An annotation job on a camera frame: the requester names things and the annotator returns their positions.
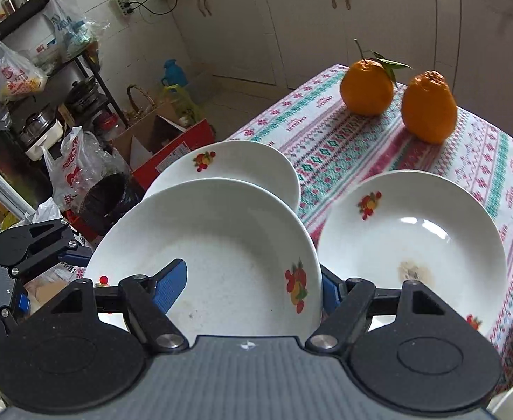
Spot black cooking pot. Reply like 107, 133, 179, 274
65, 76, 105, 111

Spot red lidded jar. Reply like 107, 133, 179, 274
100, 114, 119, 139

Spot black trash bin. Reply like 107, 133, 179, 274
79, 172, 146, 238

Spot orange with stem and leaves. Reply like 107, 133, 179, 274
339, 39, 414, 117

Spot blue thermos jug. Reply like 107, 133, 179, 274
160, 58, 192, 98

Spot red cardboard box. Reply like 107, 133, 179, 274
131, 118, 217, 194

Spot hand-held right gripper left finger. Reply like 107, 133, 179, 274
53, 259, 191, 353

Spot white kitchen cabinets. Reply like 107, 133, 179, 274
164, 0, 513, 158

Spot white bag with red print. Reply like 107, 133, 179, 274
0, 39, 49, 102

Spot white electric cooker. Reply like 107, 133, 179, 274
23, 124, 65, 161

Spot wicker basket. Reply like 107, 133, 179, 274
124, 85, 159, 120

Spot bumpy orange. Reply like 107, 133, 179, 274
401, 70, 459, 145

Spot white power strip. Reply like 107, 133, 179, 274
113, 0, 137, 21

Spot steel pot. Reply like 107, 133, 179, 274
21, 105, 56, 141

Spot large white red print bag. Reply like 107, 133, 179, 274
41, 126, 109, 216

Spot patterned red green tablecloth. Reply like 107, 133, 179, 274
225, 64, 513, 383

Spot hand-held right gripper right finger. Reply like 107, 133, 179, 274
304, 263, 448, 353

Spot white stained fruit print plate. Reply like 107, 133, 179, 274
315, 170, 509, 338

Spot brown cardboard box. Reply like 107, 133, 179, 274
111, 100, 188, 172

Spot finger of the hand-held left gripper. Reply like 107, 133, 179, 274
0, 294, 31, 322
22, 219, 92, 274

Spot clear bag with blue print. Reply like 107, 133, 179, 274
42, 0, 103, 64

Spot yellow oil bottle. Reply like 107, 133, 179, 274
162, 85, 201, 124

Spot black metal shelf rack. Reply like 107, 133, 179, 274
0, 0, 128, 152

